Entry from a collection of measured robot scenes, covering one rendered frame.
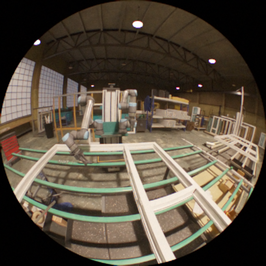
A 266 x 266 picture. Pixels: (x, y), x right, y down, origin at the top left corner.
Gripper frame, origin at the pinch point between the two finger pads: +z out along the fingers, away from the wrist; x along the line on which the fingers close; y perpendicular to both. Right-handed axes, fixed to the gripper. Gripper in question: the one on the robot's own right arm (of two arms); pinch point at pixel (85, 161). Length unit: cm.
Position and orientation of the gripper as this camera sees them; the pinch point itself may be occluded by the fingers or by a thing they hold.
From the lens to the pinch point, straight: 99.7
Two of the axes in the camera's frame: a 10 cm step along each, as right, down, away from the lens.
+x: -2.1, -3.1, 9.3
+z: 4.7, 8.0, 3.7
